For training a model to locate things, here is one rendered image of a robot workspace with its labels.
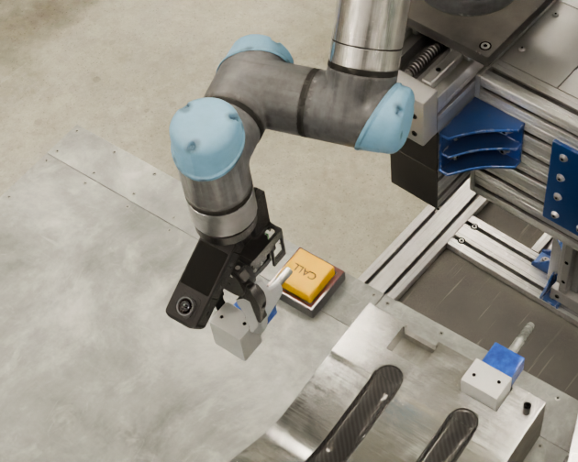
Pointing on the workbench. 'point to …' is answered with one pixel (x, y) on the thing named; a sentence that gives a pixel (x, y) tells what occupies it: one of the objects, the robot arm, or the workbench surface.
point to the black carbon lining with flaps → (355, 420)
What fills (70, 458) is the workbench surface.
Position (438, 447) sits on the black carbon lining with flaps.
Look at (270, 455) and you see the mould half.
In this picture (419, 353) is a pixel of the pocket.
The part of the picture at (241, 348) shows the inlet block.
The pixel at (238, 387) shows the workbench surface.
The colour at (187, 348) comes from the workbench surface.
